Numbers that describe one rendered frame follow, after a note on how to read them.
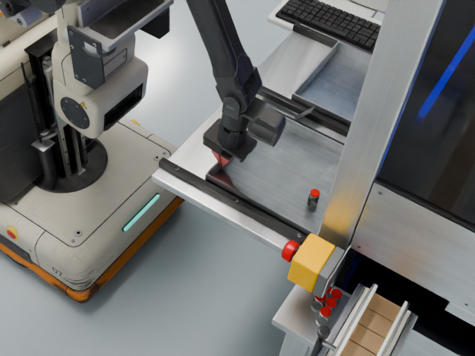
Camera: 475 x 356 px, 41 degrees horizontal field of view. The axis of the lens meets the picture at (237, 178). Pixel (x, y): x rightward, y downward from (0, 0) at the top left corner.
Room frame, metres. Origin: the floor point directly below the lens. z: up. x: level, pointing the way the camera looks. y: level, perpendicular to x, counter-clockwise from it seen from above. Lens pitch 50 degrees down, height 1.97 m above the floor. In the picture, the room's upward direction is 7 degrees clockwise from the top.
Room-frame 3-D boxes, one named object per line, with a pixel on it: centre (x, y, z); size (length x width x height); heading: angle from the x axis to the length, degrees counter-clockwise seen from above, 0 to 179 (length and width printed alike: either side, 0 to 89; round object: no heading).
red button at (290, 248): (0.66, -0.12, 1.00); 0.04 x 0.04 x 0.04; 63
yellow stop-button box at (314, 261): (0.64, -0.16, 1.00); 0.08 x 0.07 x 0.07; 63
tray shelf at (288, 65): (1.10, -0.18, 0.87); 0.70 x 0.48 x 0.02; 153
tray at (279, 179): (0.92, -0.14, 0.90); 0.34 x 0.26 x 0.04; 63
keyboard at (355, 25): (1.61, -0.26, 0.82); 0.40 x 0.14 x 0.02; 65
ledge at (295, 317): (0.60, -0.19, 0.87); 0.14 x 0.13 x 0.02; 63
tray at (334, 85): (1.22, -0.32, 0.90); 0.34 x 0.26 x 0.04; 63
